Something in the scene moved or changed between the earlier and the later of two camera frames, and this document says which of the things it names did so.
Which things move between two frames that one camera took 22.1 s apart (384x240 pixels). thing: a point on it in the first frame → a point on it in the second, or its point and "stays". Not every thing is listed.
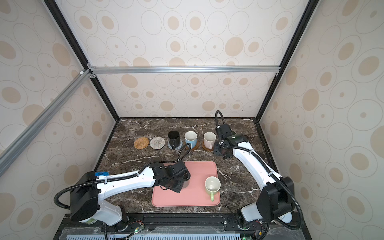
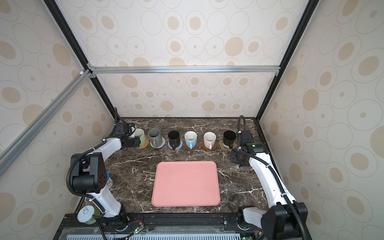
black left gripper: [179, 187] → [137, 142]
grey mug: [186, 184] → [155, 138]
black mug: [174, 139] stays
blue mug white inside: [190, 137] stays
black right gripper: [216, 150] → [233, 159]
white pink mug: [209, 139] stays
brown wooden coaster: [206, 149] stays
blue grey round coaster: [179, 146] stays
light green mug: [212, 184] → [140, 132]
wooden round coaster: [141, 143] stays
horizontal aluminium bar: [224, 70] stays
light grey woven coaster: [157, 143] stays
